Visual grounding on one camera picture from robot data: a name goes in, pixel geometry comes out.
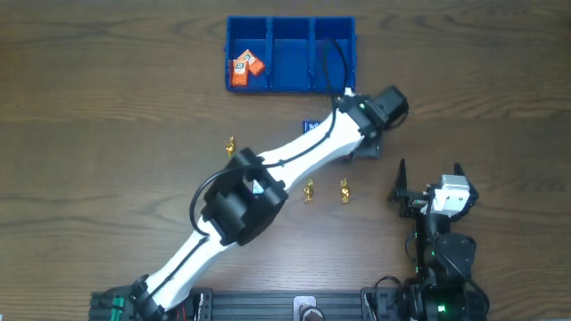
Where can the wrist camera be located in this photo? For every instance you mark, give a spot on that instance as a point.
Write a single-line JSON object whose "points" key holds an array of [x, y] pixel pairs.
{"points": [[349, 93], [450, 194]]}

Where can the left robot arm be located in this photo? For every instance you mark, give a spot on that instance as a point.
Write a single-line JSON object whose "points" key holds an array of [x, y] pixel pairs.
{"points": [[308, 156]]}

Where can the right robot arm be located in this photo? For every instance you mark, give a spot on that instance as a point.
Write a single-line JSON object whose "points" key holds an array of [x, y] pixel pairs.
{"points": [[450, 258]]}

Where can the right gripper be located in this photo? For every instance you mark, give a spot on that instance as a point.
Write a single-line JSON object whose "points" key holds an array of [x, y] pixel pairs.
{"points": [[412, 203]]}

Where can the mounting rail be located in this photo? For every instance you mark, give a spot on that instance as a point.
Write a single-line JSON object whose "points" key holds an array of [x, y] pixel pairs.
{"points": [[259, 305]]}

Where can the gold candy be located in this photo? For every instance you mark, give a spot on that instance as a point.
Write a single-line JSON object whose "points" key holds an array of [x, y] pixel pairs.
{"points": [[345, 191], [308, 191], [230, 147]]}

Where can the blue candy pack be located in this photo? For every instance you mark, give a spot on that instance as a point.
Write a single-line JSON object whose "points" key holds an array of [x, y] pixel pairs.
{"points": [[258, 188], [308, 126]]}

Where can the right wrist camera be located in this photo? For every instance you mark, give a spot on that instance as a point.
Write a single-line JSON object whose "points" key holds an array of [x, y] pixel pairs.
{"points": [[450, 194]]}

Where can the blue tray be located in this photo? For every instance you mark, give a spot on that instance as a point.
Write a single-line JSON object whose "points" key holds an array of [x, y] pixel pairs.
{"points": [[290, 62]]}

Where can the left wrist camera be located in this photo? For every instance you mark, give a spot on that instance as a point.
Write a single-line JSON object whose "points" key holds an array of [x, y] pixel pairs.
{"points": [[349, 93]]}

